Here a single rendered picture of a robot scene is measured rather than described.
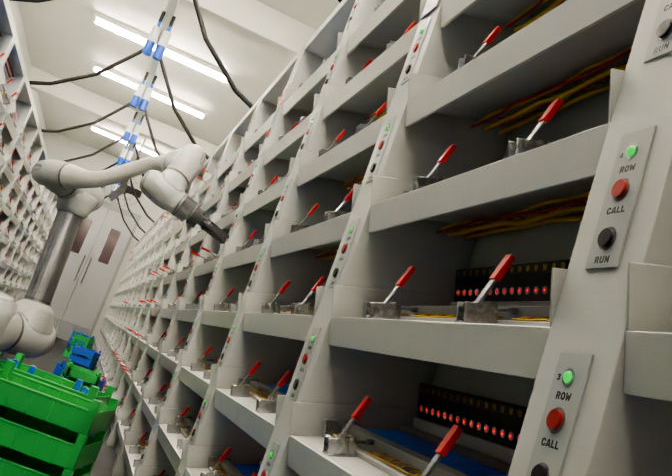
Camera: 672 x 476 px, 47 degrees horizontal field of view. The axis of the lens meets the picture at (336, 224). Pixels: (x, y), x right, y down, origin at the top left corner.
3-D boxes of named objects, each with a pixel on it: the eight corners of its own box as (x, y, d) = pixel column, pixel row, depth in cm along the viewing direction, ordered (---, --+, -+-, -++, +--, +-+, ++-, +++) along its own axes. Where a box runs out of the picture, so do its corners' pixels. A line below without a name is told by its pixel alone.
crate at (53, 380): (-20, 378, 203) (-8, 349, 205) (7, 378, 223) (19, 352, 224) (86, 417, 202) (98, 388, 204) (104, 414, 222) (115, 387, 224)
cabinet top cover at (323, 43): (374, -32, 208) (378, -43, 209) (229, 136, 416) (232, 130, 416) (437, 1, 213) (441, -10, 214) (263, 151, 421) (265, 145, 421)
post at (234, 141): (107, 445, 372) (235, 126, 408) (106, 442, 381) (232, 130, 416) (146, 458, 377) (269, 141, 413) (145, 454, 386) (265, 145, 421)
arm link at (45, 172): (65, 154, 294) (88, 169, 306) (31, 149, 302) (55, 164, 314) (52, 186, 291) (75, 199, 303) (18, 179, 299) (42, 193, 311)
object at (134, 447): (132, 490, 251) (137, 447, 252) (123, 456, 308) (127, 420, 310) (194, 491, 257) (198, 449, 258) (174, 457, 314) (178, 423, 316)
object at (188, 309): (197, 323, 262) (201, 282, 264) (177, 320, 320) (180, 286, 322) (255, 328, 268) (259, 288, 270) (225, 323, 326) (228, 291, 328)
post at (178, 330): (112, 476, 306) (264, 92, 341) (111, 471, 315) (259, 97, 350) (159, 490, 311) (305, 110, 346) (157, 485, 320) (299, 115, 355)
